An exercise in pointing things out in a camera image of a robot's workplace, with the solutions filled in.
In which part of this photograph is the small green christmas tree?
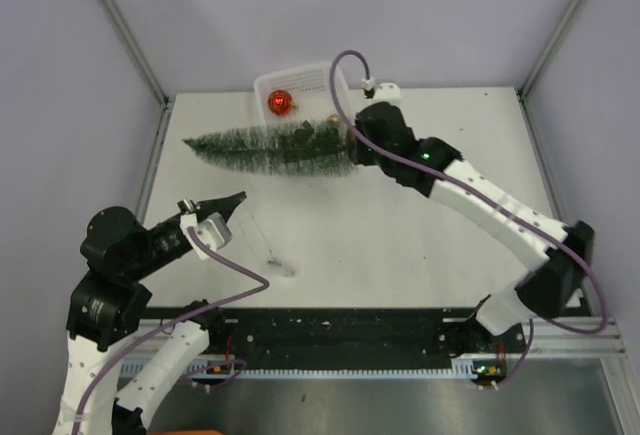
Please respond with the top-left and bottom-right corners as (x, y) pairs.
(183, 122), (356, 177)

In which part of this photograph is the white plastic basket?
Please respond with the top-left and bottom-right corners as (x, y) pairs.
(253, 62), (336, 126)

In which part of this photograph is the brown and gold ornament garland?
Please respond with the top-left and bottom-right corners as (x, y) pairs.
(293, 121), (341, 146)

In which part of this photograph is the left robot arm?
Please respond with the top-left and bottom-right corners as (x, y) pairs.
(53, 192), (246, 434)

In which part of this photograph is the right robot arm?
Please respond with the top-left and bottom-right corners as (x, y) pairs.
(349, 102), (595, 351)

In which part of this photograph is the gold bauble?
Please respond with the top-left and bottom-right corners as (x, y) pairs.
(326, 114), (342, 125)

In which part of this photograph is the red glitter bauble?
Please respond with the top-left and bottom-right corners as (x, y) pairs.
(267, 89), (298, 117)

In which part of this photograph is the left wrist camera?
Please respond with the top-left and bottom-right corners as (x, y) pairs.
(178, 199), (233, 261)

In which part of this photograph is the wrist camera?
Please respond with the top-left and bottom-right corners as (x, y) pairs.
(178, 199), (233, 261)
(361, 77), (401, 107)

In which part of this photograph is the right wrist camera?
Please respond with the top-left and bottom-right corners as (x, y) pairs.
(361, 77), (401, 107)

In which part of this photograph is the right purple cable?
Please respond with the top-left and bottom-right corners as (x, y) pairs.
(329, 49), (612, 390)

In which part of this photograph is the purple cable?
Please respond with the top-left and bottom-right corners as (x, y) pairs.
(329, 49), (612, 390)
(69, 234), (271, 435)

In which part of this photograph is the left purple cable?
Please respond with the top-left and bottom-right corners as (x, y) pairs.
(69, 234), (271, 435)

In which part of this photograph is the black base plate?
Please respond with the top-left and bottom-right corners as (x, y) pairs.
(144, 305), (531, 369)

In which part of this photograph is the left aluminium corner post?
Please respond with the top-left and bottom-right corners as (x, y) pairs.
(74, 0), (171, 108)

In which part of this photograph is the aluminium corner post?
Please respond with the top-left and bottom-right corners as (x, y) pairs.
(517, 0), (616, 101)
(74, 0), (171, 108)

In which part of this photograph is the white cable duct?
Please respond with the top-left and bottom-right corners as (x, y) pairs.
(183, 358), (506, 384)

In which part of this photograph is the right aluminium corner post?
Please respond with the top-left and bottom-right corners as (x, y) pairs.
(517, 0), (616, 101)

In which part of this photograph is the aluminium frame rail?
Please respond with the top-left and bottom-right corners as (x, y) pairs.
(125, 320), (627, 359)

